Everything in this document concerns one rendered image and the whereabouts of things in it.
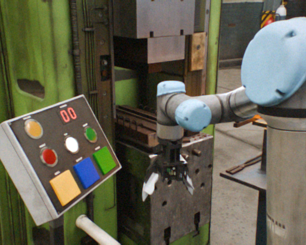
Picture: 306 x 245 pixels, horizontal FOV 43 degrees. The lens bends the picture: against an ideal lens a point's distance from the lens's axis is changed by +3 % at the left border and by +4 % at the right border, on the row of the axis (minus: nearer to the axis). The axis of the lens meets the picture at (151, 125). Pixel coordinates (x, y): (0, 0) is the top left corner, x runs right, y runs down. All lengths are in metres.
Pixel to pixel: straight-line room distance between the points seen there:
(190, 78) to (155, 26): 0.46
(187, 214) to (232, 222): 1.10
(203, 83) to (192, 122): 1.05
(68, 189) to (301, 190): 0.65
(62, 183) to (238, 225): 1.93
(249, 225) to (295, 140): 2.28
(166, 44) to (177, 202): 0.69
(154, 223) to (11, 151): 0.79
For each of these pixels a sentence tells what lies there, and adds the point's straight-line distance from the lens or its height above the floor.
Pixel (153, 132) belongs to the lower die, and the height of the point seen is 0.98.
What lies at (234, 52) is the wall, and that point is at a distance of 9.66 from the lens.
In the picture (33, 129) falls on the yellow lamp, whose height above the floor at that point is 1.16.
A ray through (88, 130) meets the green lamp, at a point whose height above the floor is 1.10.
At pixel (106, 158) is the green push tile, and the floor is 1.01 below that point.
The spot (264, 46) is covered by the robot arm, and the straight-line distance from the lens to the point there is 0.57.
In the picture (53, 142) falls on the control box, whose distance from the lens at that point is 1.10.
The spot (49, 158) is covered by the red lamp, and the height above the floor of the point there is 1.09.
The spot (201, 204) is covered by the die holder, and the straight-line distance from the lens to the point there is 1.83.
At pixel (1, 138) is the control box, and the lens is 1.05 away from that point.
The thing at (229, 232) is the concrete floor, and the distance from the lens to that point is 2.74.
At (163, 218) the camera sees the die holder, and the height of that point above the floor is 0.61.
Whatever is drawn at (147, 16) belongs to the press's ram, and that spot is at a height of 1.44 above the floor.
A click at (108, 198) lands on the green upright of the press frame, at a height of 0.67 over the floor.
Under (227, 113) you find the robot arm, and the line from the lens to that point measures 0.95.
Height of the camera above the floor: 1.49
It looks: 18 degrees down
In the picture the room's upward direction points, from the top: straight up
